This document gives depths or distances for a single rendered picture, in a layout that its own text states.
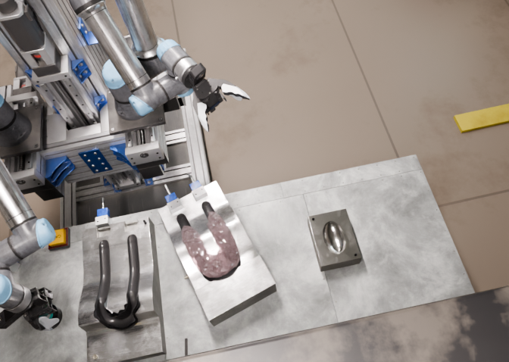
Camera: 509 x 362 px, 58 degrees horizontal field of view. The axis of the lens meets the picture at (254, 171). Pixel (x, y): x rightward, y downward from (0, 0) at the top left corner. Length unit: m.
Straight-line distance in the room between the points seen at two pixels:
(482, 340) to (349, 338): 0.13
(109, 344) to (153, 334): 0.15
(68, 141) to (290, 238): 1.00
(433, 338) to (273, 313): 1.25
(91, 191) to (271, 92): 1.34
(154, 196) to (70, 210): 0.47
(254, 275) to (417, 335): 1.19
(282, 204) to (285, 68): 1.61
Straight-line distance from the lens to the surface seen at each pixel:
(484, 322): 0.55
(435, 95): 3.29
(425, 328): 0.53
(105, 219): 1.94
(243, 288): 1.66
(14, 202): 1.47
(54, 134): 2.12
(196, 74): 1.30
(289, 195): 1.89
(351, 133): 3.01
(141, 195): 2.69
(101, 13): 1.51
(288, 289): 1.76
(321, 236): 1.75
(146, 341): 1.74
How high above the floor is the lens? 2.51
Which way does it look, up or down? 61 degrees down
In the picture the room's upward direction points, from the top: 9 degrees counter-clockwise
